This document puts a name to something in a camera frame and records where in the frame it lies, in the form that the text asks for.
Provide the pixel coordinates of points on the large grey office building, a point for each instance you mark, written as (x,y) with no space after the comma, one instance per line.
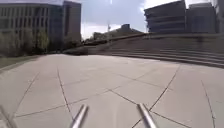
(36,20)

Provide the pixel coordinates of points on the pale concrete slab plaza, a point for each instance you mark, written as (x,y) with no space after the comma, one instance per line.
(100,76)

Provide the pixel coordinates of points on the robot's own part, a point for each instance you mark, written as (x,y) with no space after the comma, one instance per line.
(146,116)
(79,117)

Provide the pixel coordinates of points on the grass strip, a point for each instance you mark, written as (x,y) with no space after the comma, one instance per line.
(13,61)

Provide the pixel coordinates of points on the dark tiered building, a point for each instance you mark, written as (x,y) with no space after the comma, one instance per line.
(165,17)

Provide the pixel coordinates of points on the low distant building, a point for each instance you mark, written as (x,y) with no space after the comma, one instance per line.
(116,32)

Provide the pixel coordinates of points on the lamp pole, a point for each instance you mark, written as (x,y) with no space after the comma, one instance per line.
(108,28)

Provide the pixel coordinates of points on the row of trees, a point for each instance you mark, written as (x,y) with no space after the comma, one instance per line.
(23,42)

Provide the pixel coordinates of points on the sloped concrete wall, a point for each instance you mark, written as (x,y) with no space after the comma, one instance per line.
(83,49)

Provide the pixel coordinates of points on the wide concrete stairs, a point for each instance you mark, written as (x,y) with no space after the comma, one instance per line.
(173,50)

